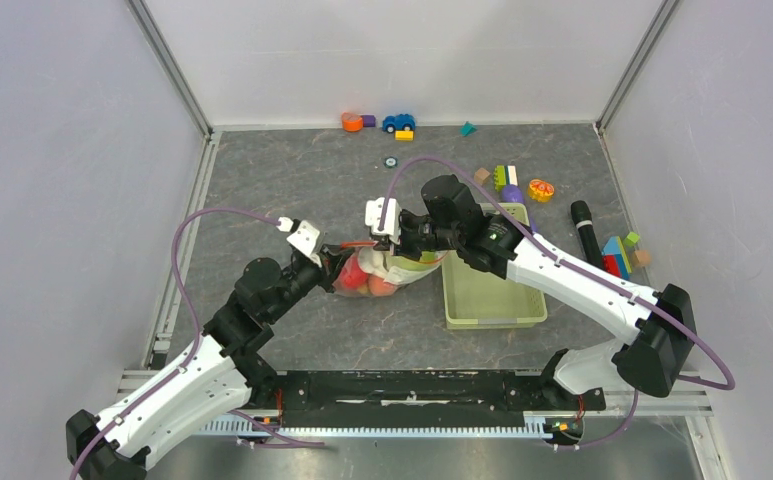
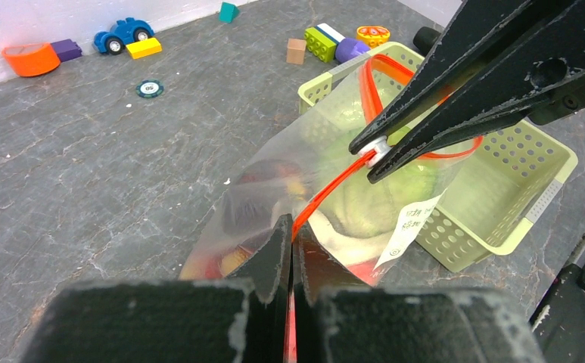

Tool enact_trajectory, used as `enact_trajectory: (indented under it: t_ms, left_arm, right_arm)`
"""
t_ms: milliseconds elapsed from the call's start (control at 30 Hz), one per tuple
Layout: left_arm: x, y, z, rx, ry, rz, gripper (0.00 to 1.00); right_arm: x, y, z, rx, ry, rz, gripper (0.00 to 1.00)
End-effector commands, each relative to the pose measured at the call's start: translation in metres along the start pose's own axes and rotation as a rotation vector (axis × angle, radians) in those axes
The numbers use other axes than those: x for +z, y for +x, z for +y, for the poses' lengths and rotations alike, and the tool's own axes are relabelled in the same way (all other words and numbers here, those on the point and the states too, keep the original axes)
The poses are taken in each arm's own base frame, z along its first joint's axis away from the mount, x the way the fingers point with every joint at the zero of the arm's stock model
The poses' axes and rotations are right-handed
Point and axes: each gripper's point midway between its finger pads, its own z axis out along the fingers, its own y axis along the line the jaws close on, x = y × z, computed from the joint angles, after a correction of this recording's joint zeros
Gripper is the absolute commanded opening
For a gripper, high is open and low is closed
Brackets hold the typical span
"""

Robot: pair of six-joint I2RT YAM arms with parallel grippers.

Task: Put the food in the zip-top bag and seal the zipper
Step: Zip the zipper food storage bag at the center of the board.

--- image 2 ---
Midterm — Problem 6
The green perforated plastic basket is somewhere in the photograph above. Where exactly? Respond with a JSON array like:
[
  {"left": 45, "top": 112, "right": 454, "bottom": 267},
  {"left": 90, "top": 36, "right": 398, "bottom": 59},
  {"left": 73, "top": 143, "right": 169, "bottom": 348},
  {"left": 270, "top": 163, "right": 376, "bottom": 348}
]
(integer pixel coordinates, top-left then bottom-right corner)
[{"left": 297, "top": 41, "right": 579, "bottom": 274}]

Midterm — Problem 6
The red textured ball fruit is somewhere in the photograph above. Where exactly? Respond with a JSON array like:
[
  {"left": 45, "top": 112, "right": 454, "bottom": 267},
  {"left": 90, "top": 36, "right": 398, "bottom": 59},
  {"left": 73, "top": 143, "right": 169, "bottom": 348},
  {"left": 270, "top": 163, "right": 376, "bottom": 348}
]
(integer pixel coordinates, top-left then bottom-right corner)
[{"left": 297, "top": 240, "right": 388, "bottom": 287}]

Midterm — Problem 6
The dark red apple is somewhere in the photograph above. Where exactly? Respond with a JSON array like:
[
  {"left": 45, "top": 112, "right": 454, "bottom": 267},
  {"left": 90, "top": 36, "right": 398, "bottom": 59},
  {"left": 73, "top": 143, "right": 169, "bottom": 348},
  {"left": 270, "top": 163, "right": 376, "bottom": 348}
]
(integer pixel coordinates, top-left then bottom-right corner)
[{"left": 221, "top": 159, "right": 308, "bottom": 236}]

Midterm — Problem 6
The blue toy car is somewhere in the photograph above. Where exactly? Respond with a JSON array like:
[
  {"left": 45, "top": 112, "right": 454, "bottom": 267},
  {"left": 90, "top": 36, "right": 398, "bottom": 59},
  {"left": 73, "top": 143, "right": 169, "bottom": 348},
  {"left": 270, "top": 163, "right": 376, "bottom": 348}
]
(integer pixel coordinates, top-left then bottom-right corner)
[{"left": 93, "top": 17, "right": 154, "bottom": 55}]

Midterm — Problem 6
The purple small block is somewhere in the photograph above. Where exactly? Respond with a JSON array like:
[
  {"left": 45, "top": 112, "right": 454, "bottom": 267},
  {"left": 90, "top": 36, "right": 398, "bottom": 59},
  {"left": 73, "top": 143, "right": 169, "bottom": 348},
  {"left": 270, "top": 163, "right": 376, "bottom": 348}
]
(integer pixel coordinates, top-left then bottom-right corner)
[{"left": 51, "top": 39, "right": 82, "bottom": 62}]

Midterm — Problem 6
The yellow small block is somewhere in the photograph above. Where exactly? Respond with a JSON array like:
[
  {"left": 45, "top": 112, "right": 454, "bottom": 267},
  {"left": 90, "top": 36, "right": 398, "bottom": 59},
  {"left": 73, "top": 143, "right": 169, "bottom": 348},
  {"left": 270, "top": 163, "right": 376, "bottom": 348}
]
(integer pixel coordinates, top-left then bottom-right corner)
[{"left": 126, "top": 38, "right": 162, "bottom": 60}]

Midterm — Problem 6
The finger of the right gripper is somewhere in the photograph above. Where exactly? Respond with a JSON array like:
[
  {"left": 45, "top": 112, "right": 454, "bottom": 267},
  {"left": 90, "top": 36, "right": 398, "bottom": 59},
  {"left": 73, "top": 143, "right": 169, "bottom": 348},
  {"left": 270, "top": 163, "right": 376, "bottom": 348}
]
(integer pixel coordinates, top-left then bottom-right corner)
[
  {"left": 349, "top": 1, "right": 585, "bottom": 153},
  {"left": 368, "top": 73, "right": 585, "bottom": 184}
]

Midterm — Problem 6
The green white block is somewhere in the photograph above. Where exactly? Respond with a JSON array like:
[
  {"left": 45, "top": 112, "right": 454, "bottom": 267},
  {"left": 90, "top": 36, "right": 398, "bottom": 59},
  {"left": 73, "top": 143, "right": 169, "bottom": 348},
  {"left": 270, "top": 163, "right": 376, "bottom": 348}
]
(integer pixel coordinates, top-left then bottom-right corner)
[{"left": 303, "top": 23, "right": 345, "bottom": 63}]

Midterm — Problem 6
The small round badge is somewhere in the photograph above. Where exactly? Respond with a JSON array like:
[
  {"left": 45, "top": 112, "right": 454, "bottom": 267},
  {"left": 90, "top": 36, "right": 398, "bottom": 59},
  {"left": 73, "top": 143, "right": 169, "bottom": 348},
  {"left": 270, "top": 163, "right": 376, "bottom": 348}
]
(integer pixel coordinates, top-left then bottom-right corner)
[{"left": 135, "top": 79, "right": 164, "bottom": 98}]

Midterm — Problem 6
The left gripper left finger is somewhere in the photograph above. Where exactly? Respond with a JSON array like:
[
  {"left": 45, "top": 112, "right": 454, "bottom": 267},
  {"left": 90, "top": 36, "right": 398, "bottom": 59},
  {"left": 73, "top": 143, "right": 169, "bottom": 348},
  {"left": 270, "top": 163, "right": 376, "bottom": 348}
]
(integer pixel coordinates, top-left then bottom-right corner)
[{"left": 22, "top": 215, "right": 292, "bottom": 362}]

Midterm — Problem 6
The purple eggplant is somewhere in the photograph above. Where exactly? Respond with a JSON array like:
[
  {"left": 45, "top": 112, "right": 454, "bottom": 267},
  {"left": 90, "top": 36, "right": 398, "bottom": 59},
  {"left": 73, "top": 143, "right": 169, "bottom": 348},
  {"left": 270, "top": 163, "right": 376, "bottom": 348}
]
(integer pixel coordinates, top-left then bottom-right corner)
[{"left": 335, "top": 38, "right": 370, "bottom": 64}]

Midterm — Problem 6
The brown wooden cube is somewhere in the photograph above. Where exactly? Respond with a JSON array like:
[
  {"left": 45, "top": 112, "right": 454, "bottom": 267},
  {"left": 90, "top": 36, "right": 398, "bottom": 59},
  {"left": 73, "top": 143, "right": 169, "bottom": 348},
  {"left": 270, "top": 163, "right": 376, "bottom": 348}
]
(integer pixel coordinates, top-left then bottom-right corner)
[{"left": 286, "top": 39, "right": 307, "bottom": 65}]

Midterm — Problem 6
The teal triangle block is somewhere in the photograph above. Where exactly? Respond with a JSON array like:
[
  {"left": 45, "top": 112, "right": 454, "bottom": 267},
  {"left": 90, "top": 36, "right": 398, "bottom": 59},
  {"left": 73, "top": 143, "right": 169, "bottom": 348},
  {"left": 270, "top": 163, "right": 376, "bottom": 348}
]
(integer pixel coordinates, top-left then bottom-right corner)
[{"left": 218, "top": 2, "right": 240, "bottom": 23}]

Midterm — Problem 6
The green cabbage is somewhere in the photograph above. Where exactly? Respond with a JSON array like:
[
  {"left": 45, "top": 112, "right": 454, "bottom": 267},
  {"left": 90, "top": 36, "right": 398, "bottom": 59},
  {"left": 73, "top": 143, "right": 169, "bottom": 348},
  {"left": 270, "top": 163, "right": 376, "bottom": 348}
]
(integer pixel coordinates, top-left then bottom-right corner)
[{"left": 309, "top": 88, "right": 447, "bottom": 241}]

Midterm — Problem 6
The clear zip top bag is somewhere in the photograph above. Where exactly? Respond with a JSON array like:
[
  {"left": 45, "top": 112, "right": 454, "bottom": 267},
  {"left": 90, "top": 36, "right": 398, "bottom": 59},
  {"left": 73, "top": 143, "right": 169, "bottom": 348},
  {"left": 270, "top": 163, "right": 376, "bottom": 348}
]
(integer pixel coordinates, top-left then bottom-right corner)
[{"left": 180, "top": 54, "right": 482, "bottom": 280}]

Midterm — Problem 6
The yellow red round toy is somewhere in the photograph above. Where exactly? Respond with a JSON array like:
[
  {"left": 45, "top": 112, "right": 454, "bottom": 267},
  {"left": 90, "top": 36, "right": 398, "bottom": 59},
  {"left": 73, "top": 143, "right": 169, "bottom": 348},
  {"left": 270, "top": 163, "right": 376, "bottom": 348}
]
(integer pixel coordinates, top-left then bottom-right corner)
[{"left": 356, "top": 26, "right": 391, "bottom": 48}]

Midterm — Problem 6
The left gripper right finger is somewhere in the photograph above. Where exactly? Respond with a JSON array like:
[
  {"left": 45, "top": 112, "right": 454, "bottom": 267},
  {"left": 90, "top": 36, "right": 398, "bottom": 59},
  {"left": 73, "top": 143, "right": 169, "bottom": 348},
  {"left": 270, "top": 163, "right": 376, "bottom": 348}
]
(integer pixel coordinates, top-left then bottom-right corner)
[{"left": 293, "top": 235, "right": 544, "bottom": 362}]

